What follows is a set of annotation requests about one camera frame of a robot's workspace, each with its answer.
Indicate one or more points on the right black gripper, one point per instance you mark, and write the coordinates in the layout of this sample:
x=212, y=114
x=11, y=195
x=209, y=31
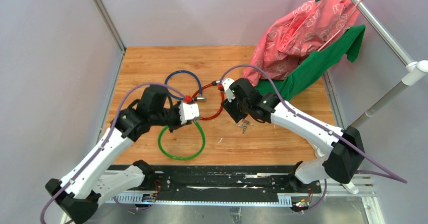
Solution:
x=230, y=107

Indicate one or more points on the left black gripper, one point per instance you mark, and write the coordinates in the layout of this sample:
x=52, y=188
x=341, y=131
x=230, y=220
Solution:
x=174, y=126

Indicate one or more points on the silver key set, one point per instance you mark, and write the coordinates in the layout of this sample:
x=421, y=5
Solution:
x=244, y=127
x=247, y=122

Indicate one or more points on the blue cable lock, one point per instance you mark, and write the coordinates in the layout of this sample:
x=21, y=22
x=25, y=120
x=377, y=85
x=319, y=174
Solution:
x=186, y=78

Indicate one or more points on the red cable lock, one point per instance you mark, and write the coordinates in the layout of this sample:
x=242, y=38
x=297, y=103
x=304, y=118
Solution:
x=209, y=97

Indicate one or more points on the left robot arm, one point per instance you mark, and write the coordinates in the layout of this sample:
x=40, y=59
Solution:
x=81, y=191

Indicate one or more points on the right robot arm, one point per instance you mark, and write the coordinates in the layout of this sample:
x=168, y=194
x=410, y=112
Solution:
x=339, y=151

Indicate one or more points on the pink patterned garment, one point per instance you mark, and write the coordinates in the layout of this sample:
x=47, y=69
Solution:
x=295, y=36

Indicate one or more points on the green t-shirt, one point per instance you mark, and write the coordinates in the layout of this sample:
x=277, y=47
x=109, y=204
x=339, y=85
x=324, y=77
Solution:
x=309, y=70

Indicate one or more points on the pink clothes hanger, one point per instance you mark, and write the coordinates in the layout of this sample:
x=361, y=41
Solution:
x=354, y=8

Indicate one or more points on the metal clothes rack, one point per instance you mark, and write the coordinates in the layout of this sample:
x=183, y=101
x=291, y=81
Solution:
x=391, y=116

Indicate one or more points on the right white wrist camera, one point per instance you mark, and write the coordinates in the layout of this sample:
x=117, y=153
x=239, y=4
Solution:
x=226, y=86

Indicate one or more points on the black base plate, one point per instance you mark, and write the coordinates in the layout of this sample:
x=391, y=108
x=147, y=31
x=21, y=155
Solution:
x=225, y=183

